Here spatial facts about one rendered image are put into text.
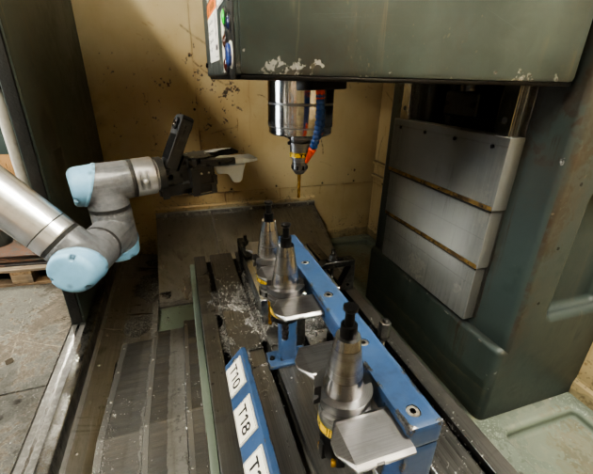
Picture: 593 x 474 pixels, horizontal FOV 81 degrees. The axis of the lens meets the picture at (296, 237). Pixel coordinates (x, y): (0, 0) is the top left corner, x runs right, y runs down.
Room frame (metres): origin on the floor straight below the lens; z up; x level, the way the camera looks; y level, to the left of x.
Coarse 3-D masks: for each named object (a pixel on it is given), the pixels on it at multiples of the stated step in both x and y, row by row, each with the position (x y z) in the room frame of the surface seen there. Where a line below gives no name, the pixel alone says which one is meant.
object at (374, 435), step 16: (368, 416) 0.25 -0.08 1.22; (384, 416) 0.25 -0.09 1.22; (336, 432) 0.23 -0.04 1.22; (352, 432) 0.23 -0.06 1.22; (368, 432) 0.23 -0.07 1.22; (384, 432) 0.23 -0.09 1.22; (400, 432) 0.23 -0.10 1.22; (336, 448) 0.22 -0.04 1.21; (352, 448) 0.21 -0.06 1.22; (368, 448) 0.21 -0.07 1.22; (384, 448) 0.22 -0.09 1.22; (400, 448) 0.22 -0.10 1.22; (352, 464) 0.20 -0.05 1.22; (368, 464) 0.20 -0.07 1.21; (384, 464) 0.20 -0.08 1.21
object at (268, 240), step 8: (264, 224) 0.58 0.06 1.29; (272, 224) 0.58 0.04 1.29; (264, 232) 0.58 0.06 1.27; (272, 232) 0.58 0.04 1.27; (264, 240) 0.58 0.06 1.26; (272, 240) 0.58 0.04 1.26; (264, 248) 0.57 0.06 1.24; (272, 248) 0.57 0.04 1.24; (264, 256) 0.57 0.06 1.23; (272, 256) 0.57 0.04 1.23
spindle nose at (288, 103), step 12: (276, 84) 0.85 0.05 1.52; (288, 84) 0.83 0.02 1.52; (276, 96) 0.85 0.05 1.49; (288, 96) 0.83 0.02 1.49; (300, 96) 0.83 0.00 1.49; (312, 96) 0.83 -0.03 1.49; (276, 108) 0.85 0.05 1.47; (288, 108) 0.83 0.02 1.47; (300, 108) 0.83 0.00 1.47; (312, 108) 0.83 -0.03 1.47; (276, 120) 0.85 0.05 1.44; (288, 120) 0.83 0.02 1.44; (300, 120) 0.83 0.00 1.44; (312, 120) 0.83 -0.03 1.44; (276, 132) 0.85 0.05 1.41; (288, 132) 0.83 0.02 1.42; (300, 132) 0.83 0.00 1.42; (312, 132) 0.83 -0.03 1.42; (324, 132) 0.85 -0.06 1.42
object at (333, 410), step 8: (320, 376) 0.29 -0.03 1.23; (320, 384) 0.28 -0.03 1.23; (368, 384) 0.28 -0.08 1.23; (320, 392) 0.28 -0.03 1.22; (368, 392) 0.27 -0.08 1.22; (320, 400) 0.28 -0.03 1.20; (328, 400) 0.26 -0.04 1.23; (360, 400) 0.26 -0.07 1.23; (368, 400) 0.26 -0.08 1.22; (328, 408) 0.25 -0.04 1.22; (336, 408) 0.25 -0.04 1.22; (344, 408) 0.25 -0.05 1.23; (352, 408) 0.25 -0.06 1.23; (360, 408) 0.25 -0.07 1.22; (368, 408) 0.27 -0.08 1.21; (320, 416) 0.26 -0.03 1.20; (328, 416) 0.25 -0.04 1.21; (336, 416) 0.25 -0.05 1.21; (344, 416) 0.25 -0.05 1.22; (352, 416) 0.25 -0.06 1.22
